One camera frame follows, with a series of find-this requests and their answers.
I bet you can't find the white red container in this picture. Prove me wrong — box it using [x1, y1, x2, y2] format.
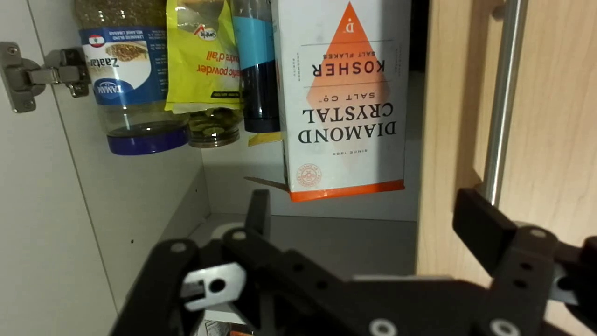
[270, 0, 412, 203]

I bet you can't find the small jar metal lid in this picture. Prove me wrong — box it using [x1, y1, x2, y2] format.
[184, 106, 242, 149]

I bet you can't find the wooden cabinet door right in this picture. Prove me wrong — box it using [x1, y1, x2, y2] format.
[414, 0, 597, 336]

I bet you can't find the yellow green bag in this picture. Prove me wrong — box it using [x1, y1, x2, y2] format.
[162, 0, 242, 115]

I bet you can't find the dark bottle blue label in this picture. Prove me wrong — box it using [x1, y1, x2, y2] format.
[231, 0, 281, 134]

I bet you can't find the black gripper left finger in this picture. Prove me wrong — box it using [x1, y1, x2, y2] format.
[110, 188, 399, 336]

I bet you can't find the silver cabinet door hinge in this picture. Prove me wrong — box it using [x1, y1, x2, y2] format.
[0, 41, 93, 115]

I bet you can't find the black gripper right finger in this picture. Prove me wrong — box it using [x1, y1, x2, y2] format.
[451, 186, 597, 336]

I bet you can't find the jar with blue lid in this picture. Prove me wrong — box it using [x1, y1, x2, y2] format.
[72, 0, 192, 156]

